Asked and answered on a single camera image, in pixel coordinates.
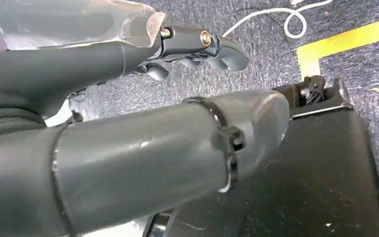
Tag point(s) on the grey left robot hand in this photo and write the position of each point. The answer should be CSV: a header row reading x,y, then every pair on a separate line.
x,y
137,157

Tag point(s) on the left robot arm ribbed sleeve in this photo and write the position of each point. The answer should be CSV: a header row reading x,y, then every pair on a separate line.
x,y
6,124

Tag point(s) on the clear plastic hand cover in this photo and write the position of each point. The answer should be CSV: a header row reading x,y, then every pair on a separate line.
x,y
62,23

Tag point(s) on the yellow floor tape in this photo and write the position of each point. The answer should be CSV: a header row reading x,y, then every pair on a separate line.
x,y
340,41

